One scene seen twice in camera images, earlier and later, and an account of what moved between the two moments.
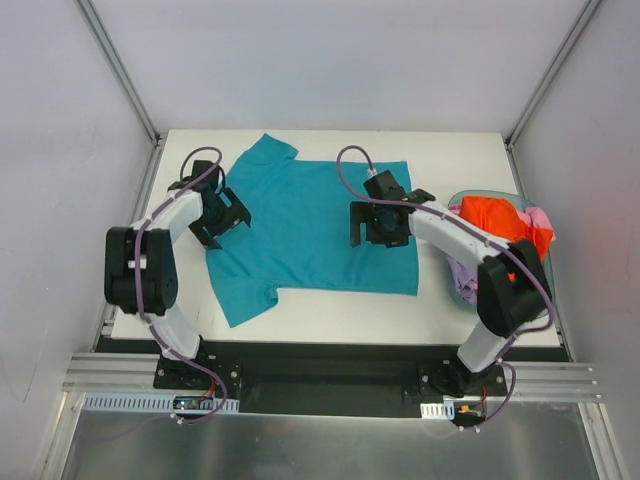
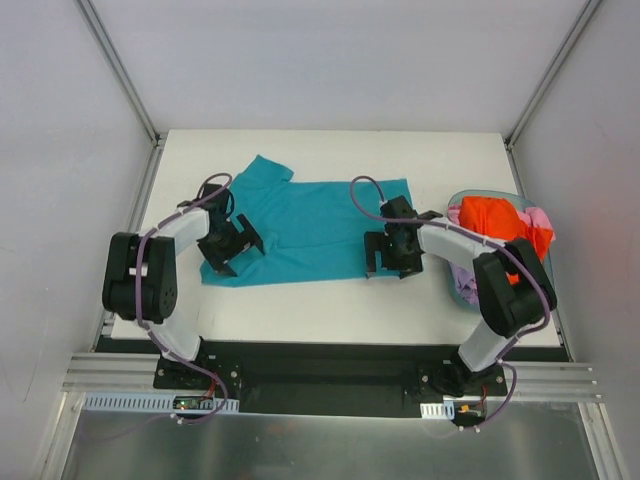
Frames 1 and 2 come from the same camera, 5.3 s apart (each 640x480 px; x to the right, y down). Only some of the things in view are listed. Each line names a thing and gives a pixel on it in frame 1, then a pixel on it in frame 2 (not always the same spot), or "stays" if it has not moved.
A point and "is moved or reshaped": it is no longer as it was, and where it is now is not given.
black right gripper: (376, 226) → (388, 248)
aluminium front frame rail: (139, 374) stays
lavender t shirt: (464, 278) stays
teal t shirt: (299, 236) is moved or reshaped
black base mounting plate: (324, 378) stays
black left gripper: (223, 218) → (233, 245)
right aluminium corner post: (518, 126) stays
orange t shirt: (499, 217) stays
